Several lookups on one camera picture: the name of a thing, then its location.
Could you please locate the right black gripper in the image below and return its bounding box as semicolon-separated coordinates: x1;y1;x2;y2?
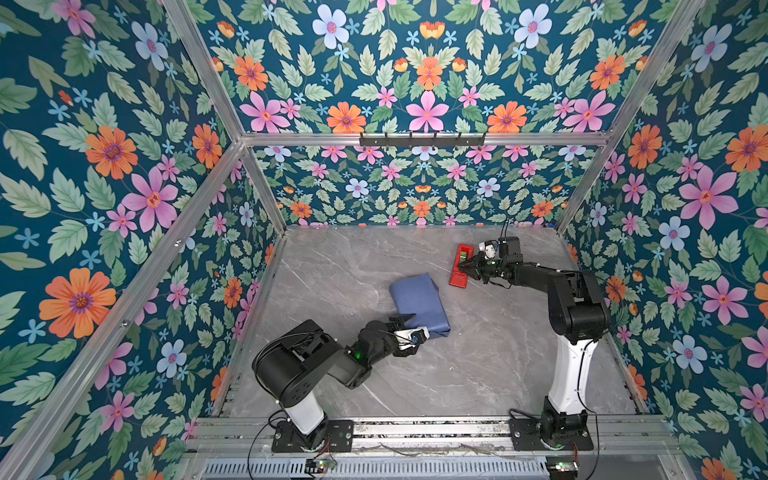
458;252;507;283

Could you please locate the light blue wrapping paper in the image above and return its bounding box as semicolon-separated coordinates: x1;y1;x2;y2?
389;274;451;338

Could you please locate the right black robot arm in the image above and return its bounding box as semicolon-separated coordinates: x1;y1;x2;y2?
454;236;611;451

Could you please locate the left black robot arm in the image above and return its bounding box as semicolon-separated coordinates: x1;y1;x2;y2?
252;315;431;440

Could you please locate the red tape dispenser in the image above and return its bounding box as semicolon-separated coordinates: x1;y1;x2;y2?
448;243;476;290

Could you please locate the white ventilation grille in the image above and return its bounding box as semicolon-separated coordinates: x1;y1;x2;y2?
201;457;550;479

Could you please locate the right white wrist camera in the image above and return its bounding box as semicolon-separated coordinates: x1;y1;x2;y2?
478;240;501;260

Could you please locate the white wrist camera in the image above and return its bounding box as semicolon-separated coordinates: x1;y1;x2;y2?
478;240;501;260
400;327;430;345

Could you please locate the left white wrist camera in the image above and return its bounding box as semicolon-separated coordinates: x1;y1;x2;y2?
400;327;430;345

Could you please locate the black hook rail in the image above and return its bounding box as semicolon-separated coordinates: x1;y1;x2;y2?
358;132;486;149

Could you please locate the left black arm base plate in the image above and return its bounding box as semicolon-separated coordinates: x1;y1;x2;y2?
271;419;355;453

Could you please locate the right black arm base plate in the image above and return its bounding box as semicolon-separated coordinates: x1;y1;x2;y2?
508;415;595;452

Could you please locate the aluminium front mounting rail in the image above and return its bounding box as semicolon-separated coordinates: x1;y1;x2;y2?
187;414;683;456

